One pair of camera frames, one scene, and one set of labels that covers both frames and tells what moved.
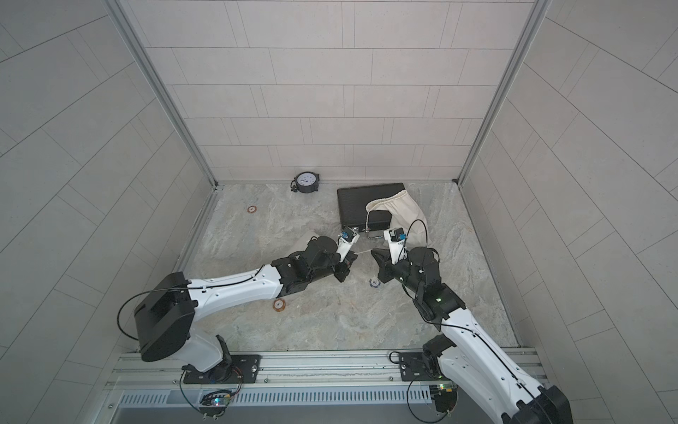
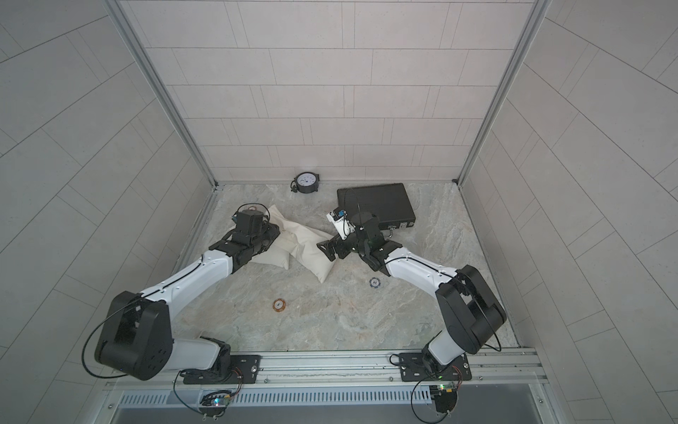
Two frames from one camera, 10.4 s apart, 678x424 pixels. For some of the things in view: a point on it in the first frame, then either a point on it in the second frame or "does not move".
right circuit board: (444, 397) does not move
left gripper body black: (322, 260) to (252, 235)
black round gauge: (305, 182) does not move
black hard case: (352, 207) does not move
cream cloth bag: (405, 215) to (278, 253)
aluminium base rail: (280, 369) does not move
